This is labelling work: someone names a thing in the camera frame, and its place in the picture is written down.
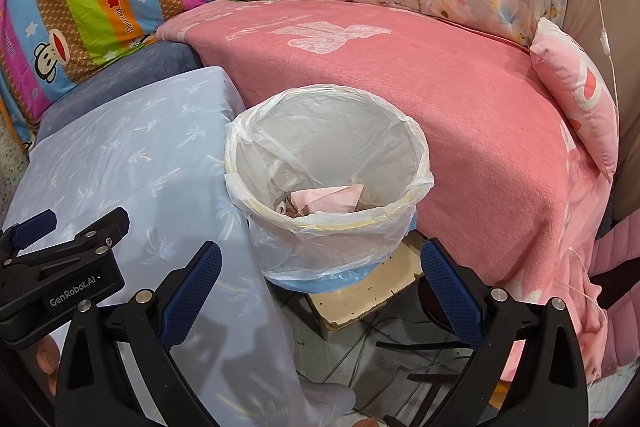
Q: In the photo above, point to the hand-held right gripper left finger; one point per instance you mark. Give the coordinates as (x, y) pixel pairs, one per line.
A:
(192, 287)

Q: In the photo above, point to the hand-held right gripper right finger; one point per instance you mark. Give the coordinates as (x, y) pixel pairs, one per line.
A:
(447, 287)

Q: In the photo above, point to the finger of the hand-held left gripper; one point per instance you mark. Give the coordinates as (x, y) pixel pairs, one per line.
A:
(35, 224)
(100, 229)

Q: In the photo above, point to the tan lace cloth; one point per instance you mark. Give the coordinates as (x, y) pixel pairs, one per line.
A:
(287, 209)

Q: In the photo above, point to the pink cloth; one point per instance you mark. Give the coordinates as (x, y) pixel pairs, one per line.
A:
(325, 199)

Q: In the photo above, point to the white lined bin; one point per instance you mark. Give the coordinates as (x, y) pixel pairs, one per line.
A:
(320, 132)

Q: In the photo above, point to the person's left hand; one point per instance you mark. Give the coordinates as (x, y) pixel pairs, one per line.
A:
(50, 362)

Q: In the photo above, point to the black stool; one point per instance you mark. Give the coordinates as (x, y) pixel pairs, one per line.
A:
(432, 302)

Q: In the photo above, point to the beige wooden stool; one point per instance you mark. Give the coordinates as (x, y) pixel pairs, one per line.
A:
(360, 292)

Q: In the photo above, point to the light blue tablecloth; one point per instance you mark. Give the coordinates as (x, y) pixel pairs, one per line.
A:
(150, 142)

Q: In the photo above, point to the blue grey cushion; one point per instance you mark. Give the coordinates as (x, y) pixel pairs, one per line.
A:
(125, 72)

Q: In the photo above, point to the pink quilted jacket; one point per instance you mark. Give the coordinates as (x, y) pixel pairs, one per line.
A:
(620, 267)

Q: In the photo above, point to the pink blanket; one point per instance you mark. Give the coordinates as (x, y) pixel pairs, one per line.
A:
(450, 107)

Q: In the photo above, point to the pink pillow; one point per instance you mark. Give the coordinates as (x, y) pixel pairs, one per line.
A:
(580, 97)

